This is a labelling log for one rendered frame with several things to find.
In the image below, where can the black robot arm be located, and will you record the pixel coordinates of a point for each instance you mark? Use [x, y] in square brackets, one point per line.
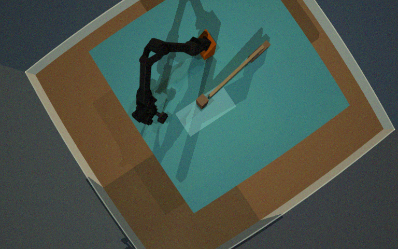
[144, 99]

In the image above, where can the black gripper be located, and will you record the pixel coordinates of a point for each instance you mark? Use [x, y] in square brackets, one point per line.
[161, 116]

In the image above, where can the long brown wooden rail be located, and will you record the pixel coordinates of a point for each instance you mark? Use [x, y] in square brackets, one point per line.
[236, 71]

